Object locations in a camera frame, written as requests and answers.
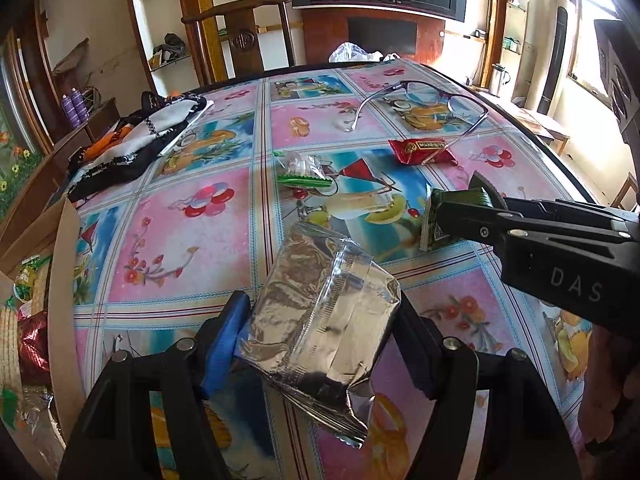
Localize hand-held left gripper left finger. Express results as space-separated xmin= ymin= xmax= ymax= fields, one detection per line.
xmin=57 ymin=291 xmax=251 ymax=480

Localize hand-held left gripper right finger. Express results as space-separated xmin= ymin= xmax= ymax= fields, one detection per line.
xmin=390 ymin=292 xmax=583 ymax=480

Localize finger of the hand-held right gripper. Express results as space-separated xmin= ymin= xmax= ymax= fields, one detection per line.
xmin=472 ymin=172 xmax=636 ymax=226
xmin=436 ymin=191 xmax=632 ymax=247

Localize dark green snack packet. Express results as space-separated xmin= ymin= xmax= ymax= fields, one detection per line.
xmin=417 ymin=187 xmax=453 ymax=253

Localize silver foil snack packet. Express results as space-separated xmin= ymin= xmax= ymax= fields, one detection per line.
xmin=235 ymin=222 xmax=403 ymax=451

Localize shallow cardboard box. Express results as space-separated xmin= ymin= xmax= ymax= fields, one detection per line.
xmin=0 ymin=195 xmax=88 ymax=456

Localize person's right hand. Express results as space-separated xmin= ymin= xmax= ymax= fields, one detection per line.
xmin=580 ymin=325 xmax=640 ymax=456

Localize small wooden stool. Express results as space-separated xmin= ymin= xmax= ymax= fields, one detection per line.
xmin=610 ymin=172 xmax=640 ymax=211

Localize red snack packet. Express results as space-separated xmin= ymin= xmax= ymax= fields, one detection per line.
xmin=389 ymin=137 xmax=458 ymax=167

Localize low wooden table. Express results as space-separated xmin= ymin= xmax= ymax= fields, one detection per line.
xmin=492 ymin=100 xmax=571 ymax=156

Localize eyeglasses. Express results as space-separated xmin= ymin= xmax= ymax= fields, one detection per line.
xmin=345 ymin=80 xmax=490 ymax=166

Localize steel thermos flask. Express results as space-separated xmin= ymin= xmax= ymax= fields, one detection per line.
xmin=489 ymin=62 xmax=511 ymax=97

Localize tall black object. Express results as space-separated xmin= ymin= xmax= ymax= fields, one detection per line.
xmin=537 ymin=5 xmax=571 ymax=116

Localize clear green snack packet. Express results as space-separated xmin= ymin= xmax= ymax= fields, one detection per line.
xmin=275 ymin=152 xmax=336 ymax=198

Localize maroon foil snack packet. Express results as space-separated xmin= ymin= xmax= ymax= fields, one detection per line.
xmin=17 ymin=310 xmax=51 ymax=386

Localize white plastic bag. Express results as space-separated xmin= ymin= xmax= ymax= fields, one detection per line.
xmin=327 ymin=42 xmax=401 ymax=63

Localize orange black tote bag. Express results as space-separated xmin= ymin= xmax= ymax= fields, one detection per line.
xmin=65 ymin=92 xmax=216 ymax=203

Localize dark wooden cabinet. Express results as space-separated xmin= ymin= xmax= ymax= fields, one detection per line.
xmin=0 ymin=97 xmax=121 ymax=256

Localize glass tank with artificial plants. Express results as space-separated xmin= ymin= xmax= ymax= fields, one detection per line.
xmin=0 ymin=35 xmax=51 ymax=221

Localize wooden chair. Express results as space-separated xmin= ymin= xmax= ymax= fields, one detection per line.
xmin=181 ymin=0 xmax=296 ymax=86

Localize crumpled dark cloth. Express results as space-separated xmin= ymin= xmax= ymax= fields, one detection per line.
xmin=152 ymin=32 xmax=187 ymax=66

